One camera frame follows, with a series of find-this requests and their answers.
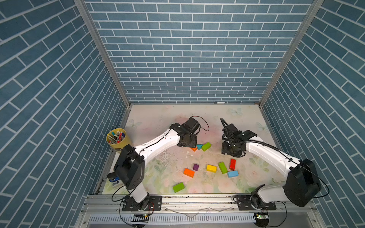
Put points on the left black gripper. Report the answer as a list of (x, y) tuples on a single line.
[(193, 143)]

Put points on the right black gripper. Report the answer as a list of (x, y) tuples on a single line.
[(224, 143)]

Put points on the teal triangle block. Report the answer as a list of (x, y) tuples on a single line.
[(199, 146)]

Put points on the red block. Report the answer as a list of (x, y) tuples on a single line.
[(232, 164)]

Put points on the green block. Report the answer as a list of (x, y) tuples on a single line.
[(178, 187), (206, 146), (223, 167)]

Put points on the yellow block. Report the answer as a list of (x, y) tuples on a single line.
[(211, 168)]

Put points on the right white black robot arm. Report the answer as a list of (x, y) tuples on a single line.
[(302, 183)]

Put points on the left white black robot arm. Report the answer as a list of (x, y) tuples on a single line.
[(130, 165)]

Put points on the light blue block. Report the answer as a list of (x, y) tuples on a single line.
[(232, 174)]

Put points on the purple cube block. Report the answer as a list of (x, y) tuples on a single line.
[(196, 167)]

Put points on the green block front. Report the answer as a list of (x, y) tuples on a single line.
[(178, 187)]

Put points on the yellow pen cup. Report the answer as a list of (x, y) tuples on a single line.
[(118, 139)]

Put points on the blue black stapler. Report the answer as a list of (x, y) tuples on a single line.
[(114, 180)]

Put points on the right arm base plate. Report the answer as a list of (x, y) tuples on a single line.
[(247, 202)]

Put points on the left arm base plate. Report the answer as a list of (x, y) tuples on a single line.
[(152, 203)]

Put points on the aluminium front rail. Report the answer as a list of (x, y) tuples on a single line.
[(195, 211)]

